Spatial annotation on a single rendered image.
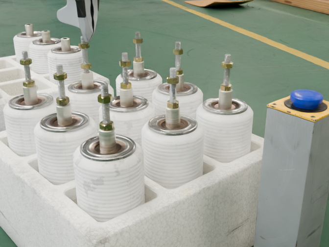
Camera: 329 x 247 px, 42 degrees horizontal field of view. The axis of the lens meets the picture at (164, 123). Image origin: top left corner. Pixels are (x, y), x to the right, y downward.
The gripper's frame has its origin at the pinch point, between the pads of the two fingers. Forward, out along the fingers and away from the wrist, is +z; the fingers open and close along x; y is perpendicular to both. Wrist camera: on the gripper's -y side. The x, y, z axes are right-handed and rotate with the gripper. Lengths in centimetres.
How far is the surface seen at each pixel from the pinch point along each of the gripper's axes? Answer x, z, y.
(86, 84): 1.3, 9.1, 1.1
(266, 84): -87, 35, -34
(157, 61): -109, 35, 14
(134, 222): 29.4, 17.3, -16.0
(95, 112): 4.1, 13.5, -1.3
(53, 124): 17.6, 10.1, 0.0
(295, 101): 19.9, 2.9, -34.8
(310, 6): -273, 32, -65
